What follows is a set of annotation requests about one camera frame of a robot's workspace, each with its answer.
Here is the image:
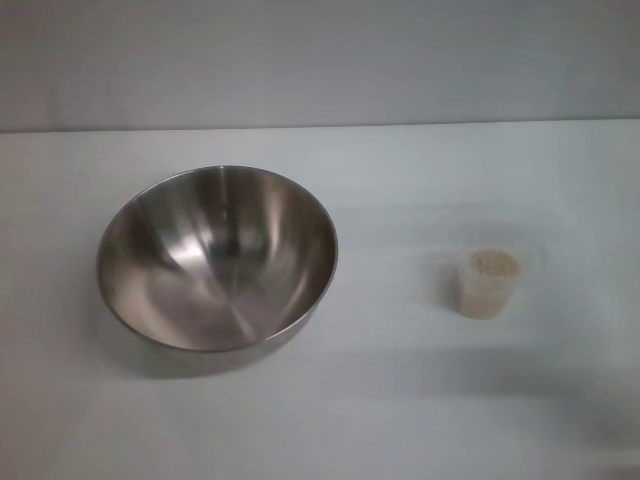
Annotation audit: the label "stainless steel bowl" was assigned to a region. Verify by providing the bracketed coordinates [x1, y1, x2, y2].
[95, 164, 340, 377]

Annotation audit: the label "white rice grains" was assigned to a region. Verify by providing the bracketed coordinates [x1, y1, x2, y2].
[455, 248, 521, 319]

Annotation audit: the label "clear plastic measuring cup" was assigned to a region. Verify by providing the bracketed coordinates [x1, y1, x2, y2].
[446, 227, 544, 320]

